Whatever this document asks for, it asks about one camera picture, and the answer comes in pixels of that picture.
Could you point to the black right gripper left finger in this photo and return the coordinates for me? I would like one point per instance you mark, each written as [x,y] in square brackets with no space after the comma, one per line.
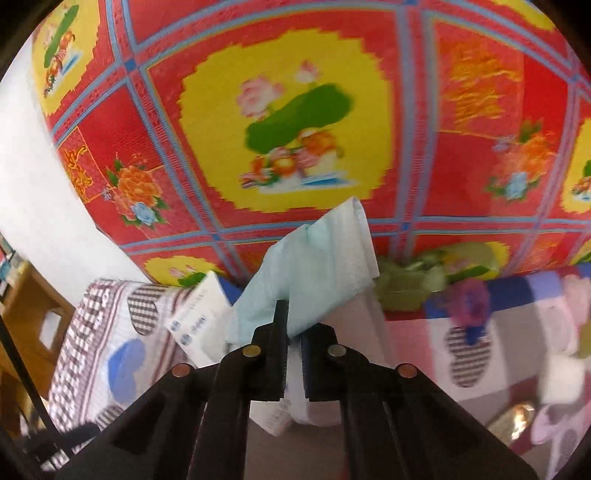
[192,423]

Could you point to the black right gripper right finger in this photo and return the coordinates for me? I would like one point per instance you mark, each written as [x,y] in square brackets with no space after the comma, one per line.
[398,423]

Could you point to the light blue cloth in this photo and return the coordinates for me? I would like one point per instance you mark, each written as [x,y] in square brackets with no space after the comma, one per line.
[315,268]

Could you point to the white tissue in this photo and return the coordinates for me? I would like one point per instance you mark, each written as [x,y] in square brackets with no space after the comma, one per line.
[561,380]

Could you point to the white speaker product box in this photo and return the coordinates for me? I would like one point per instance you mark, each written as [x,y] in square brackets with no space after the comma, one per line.
[199,328]

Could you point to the wooden desk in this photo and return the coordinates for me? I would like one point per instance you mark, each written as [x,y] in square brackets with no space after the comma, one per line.
[28,299]

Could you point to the checkered heart bed sheet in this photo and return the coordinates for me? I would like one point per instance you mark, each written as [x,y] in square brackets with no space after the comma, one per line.
[117,346]

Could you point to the pink folded cloth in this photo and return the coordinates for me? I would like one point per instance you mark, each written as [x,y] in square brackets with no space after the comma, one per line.
[572,317]

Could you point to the red floral patterned headboard cloth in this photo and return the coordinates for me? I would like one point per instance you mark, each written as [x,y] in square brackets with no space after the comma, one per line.
[198,133]

